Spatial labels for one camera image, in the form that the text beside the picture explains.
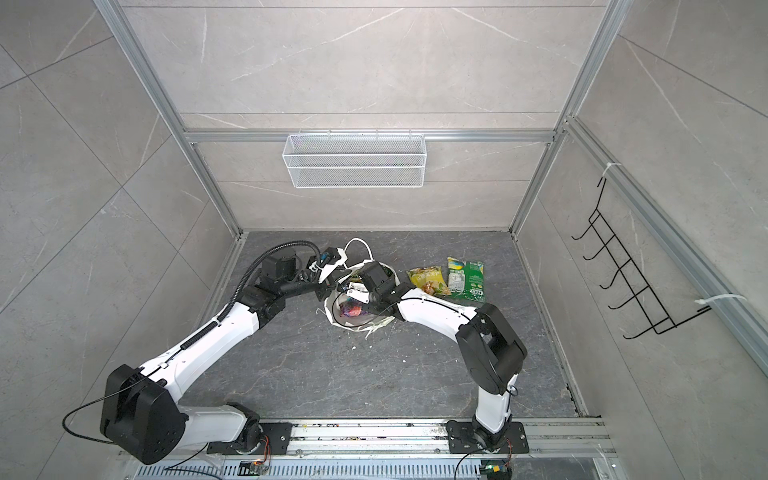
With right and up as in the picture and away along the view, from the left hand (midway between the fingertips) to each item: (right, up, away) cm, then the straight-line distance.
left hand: (347, 261), depth 77 cm
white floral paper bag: (-2, -14, +13) cm, 19 cm away
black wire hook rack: (+65, -11, -18) cm, 69 cm away
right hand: (+6, -8, +15) cm, 18 cm away
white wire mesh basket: (-1, +34, +24) cm, 42 cm away
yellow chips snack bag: (+25, -7, +24) cm, 35 cm away
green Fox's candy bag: (+38, -7, +24) cm, 45 cm away
